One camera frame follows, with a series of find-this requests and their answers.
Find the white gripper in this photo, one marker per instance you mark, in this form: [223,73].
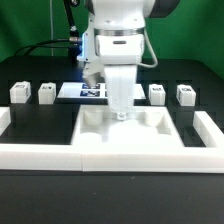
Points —
[120,56]

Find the white square table top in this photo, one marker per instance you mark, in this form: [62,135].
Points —
[144,125]

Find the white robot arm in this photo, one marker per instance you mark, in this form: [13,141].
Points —
[117,18]

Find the white marker sheet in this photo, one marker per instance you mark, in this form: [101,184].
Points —
[78,90]

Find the white U-shaped fence wall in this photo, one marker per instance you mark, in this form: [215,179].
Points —
[122,158]

